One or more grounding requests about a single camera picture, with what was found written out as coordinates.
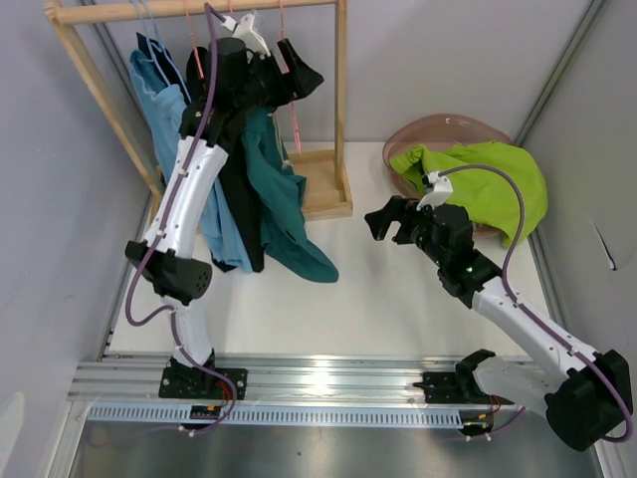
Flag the light blue shorts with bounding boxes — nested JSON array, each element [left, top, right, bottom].
[[128, 49, 257, 273]]

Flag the white slotted cable duct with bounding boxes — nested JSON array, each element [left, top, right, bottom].
[[87, 402, 463, 429]]

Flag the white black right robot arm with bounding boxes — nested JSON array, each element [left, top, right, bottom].
[[364, 196, 635, 451]]

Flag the translucent pink plastic basket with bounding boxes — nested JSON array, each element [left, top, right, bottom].
[[382, 115, 511, 240]]

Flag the wooden clothes rack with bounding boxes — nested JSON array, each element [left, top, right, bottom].
[[44, 1, 353, 221]]

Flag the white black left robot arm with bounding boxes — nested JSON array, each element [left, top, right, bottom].
[[125, 37, 324, 398]]

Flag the navy blue shorts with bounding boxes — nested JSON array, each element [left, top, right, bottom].
[[132, 32, 200, 120]]

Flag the pink hanger of green shorts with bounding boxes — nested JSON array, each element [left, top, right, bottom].
[[278, 0, 303, 154]]

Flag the pink hanger of black shorts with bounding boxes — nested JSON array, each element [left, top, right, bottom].
[[182, 0, 216, 81]]

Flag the lime green shorts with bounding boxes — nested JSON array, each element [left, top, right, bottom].
[[389, 141, 548, 247]]

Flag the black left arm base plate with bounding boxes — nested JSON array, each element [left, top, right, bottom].
[[158, 355, 248, 400]]

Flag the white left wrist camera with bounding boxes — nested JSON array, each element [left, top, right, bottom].
[[221, 13, 271, 57]]

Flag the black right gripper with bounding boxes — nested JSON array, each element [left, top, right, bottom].
[[364, 196, 448, 268]]

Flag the black shorts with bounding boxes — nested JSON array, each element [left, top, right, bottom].
[[200, 39, 264, 273]]

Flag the teal shorts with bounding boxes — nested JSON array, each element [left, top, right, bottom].
[[241, 108, 339, 284]]

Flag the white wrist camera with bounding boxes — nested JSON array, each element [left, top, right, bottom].
[[416, 171, 453, 211], [221, 13, 271, 57]]

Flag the aluminium mounting rail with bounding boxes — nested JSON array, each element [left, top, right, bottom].
[[67, 354, 482, 408]]

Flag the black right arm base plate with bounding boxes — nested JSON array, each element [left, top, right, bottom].
[[412, 371, 512, 405]]

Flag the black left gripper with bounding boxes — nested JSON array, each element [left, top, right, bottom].
[[235, 39, 323, 115]]

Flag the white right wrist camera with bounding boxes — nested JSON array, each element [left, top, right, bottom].
[[416, 171, 453, 211]]

